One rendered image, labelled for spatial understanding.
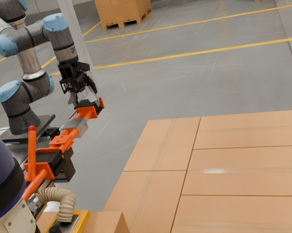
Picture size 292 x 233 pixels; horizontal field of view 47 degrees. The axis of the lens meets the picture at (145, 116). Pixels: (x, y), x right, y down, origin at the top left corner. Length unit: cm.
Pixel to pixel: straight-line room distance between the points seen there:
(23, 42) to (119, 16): 724
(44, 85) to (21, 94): 12
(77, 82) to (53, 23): 21
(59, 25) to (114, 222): 67
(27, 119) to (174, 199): 83
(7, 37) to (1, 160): 58
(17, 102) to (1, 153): 95
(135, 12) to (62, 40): 714
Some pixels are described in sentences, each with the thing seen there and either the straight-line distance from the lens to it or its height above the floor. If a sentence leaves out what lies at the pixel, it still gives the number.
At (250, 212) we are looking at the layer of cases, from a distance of 166.
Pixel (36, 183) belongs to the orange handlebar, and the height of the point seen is 121.
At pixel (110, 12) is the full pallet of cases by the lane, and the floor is 39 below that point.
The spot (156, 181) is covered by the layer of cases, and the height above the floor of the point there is 54.
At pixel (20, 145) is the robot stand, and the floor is 97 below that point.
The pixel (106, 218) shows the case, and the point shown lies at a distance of 118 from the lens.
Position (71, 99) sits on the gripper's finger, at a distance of 132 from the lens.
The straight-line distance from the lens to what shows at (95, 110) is 131.
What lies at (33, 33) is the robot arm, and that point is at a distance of 127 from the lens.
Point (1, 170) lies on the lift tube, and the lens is 79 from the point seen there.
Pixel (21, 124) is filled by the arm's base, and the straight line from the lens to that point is 175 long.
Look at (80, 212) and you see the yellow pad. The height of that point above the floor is 110.
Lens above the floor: 172
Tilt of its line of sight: 27 degrees down
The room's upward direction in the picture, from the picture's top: 15 degrees counter-clockwise
